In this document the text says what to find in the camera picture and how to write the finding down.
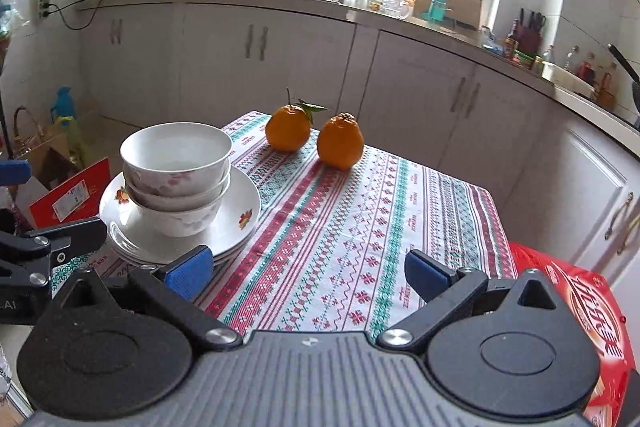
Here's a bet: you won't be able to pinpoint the wicker basket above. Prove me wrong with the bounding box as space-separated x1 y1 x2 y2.
12 106 47 158

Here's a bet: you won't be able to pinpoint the yellow-green bag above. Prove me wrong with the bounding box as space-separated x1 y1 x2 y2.
50 117 89 168

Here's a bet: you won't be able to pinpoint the black power cable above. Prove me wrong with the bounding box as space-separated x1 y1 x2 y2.
42 0 167 31

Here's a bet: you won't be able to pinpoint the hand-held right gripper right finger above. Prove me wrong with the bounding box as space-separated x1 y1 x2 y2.
376 249 561 350

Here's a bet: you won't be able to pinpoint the red cardboard box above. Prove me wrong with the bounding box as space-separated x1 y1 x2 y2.
29 157 111 231

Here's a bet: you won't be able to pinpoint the red plastic tray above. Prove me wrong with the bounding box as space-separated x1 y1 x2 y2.
507 243 637 427

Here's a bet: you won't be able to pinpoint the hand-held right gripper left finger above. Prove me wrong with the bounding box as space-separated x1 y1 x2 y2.
52 246 243 350

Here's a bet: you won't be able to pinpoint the white fruit-print plate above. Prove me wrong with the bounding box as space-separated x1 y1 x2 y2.
99 164 262 258
106 222 253 264
112 237 236 268

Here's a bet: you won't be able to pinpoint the dark sauce bottle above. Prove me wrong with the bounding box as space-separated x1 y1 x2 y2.
505 19 521 60

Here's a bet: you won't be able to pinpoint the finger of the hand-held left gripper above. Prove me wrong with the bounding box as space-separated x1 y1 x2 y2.
0 217 109 284
0 159 32 186

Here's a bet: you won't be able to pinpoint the white floral bowl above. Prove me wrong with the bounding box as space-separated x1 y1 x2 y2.
120 122 234 198
124 172 232 212
131 192 223 239

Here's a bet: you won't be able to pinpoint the white rectangular tray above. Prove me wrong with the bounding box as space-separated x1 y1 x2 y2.
542 62 596 100

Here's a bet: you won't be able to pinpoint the knobby-top orange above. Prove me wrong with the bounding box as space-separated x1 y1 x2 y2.
317 112 364 172

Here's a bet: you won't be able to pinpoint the clear glass pitcher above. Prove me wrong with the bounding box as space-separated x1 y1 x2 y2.
382 0 414 20

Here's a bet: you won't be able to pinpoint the brown cardboard sheet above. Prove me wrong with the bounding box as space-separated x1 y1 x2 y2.
412 0 484 30

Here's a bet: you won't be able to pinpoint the patterned red green tablecloth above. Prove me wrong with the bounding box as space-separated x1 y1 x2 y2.
50 111 519 344

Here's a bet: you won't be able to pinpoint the brown cardboard box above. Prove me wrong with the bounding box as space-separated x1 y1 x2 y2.
15 134 72 229

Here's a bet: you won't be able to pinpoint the teal cup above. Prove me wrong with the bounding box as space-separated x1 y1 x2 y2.
427 0 452 26

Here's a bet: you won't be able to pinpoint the dark knife block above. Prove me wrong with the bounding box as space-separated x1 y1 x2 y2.
517 9 546 58

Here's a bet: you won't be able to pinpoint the white kitchen cabinets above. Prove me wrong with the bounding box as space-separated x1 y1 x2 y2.
77 0 640 290

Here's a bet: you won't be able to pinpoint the clear plastic bag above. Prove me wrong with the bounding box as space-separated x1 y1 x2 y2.
0 0 27 58

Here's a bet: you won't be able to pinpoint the black wok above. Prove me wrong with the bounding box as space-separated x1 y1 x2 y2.
607 44 640 128

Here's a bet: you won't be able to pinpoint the leafy-stemmed orange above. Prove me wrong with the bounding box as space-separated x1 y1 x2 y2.
265 88 329 152

